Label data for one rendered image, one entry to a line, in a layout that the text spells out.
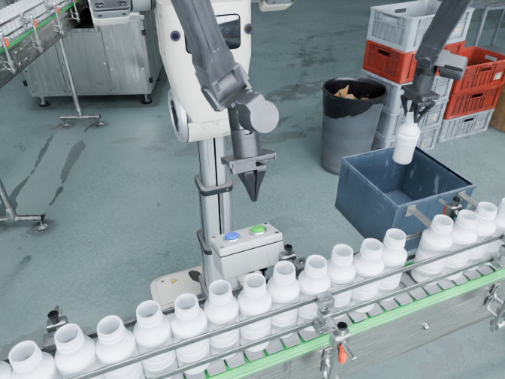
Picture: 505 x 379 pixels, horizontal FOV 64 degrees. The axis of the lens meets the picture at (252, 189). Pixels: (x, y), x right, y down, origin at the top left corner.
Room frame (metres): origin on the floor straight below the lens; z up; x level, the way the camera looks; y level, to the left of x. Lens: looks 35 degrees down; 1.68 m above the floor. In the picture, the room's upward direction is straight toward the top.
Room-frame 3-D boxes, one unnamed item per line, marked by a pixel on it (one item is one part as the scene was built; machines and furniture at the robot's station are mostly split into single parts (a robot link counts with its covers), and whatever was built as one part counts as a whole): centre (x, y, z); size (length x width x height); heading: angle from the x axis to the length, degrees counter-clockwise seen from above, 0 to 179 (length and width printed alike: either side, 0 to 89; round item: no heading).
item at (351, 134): (2.75, -0.72, 0.32); 0.45 x 0.45 x 0.64
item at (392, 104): (3.05, -1.19, 0.55); 0.61 x 0.41 x 0.22; 119
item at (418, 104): (1.16, -0.51, 1.18); 0.07 x 0.07 x 0.09; 22
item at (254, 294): (0.47, 0.00, 1.08); 0.06 x 0.06 x 0.17
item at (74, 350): (0.37, 0.27, 1.08); 0.06 x 0.06 x 0.17
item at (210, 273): (1.12, 0.13, 0.49); 0.13 x 0.13 x 0.40; 22
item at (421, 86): (1.16, -0.51, 1.25); 0.10 x 0.07 x 0.07; 22
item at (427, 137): (3.05, -1.19, 0.11); 0.61 x 0.41 x 0.22; 118
